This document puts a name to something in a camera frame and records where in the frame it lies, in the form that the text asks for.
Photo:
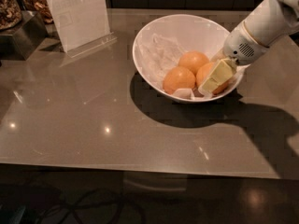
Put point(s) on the white ceramic bowl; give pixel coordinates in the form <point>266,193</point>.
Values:
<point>195,32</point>

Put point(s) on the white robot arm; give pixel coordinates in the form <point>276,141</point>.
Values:
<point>271,20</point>

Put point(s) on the clear acrylic sign stand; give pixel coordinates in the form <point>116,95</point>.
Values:
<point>82,25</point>

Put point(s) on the white paper liner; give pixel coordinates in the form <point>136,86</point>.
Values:
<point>155,55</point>

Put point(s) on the orange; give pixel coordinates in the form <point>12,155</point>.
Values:
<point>178,78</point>
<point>193,60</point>
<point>203,72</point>

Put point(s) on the steel box stand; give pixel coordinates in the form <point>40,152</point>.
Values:
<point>19,42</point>

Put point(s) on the glass jar of nuts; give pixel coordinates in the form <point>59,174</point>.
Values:
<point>10,14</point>

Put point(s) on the tray of nuts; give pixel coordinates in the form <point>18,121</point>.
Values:
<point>42,7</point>

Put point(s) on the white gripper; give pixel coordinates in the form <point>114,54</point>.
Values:
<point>240,46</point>

